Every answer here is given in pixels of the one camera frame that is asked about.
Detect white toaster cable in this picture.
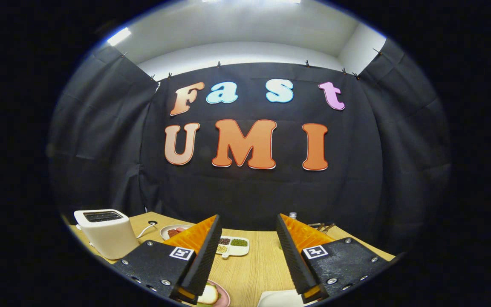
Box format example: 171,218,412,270
136,224,157,239

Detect toasted bread slice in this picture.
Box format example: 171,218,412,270
197,284,220,305

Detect white rectangular plate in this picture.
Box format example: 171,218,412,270
257,290,318,307

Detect white divided dish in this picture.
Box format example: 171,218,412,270
216,236,250,259

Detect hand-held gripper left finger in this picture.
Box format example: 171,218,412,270
111,214,223,305

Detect white round plate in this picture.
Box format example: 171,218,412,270
160,224,193,241

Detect small ceiling light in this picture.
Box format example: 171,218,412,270
107,27,132,46

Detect white toaster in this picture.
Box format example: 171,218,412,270
74,209,140,260

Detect pink round plate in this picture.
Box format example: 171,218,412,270
184,279,231,307

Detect wide ceiling light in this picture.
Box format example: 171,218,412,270
201,0,301,4

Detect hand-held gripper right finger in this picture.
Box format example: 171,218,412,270
276,213,393,304

